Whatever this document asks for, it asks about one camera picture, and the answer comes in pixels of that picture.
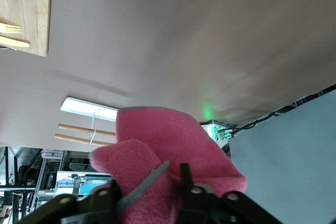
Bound yellow plastic fork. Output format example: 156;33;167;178
0;22;23;34

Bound white zip tie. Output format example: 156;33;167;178
89;108;103;145

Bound yellow plastic knife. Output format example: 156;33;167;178
0;35;30;48

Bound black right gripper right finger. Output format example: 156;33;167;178
180;163;283;224

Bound wooden rod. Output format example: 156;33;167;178
58;123;117;137
54;133;114;146

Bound pink fleece cloth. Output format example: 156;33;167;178
90;106;248;224

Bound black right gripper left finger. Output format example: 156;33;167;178
15;179;123;224

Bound wooden cutting board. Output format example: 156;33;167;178
0;0;53;57

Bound metal equipment rack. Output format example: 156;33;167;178
0;146;113;224

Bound black base cable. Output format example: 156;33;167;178
230;111;279;136

